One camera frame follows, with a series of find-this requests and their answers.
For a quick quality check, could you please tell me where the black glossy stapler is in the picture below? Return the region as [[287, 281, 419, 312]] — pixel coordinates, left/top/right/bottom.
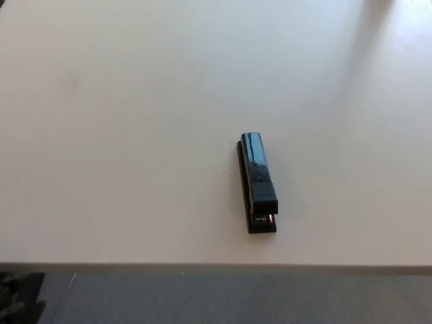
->
[[236, 132, 280, 234]]

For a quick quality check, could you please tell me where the dark object under table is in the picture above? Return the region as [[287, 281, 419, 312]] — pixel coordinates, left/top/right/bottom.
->
[[0, 271, 46, 324]]

